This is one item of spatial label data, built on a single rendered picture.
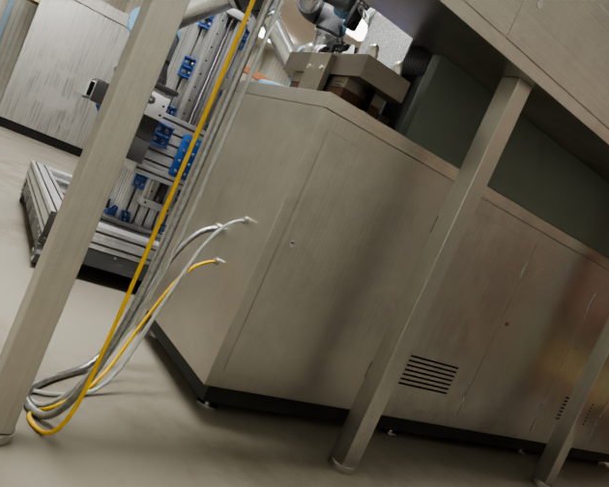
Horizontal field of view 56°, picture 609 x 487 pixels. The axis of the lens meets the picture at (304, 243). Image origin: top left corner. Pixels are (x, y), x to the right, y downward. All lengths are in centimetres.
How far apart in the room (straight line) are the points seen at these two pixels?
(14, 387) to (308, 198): 78
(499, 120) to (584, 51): 30
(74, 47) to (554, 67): 638
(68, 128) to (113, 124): 644
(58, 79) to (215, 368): 621
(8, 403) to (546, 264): 175
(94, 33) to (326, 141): 621
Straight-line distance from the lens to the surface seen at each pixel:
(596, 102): 184
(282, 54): 228
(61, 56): 748
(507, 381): 233
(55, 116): 749
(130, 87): 107
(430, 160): 169
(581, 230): 235
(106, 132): 107
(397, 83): 158
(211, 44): 259
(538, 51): 162
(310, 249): 151
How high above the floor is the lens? 64
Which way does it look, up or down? 4 degrees down
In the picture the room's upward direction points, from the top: 24 degrees clockwise
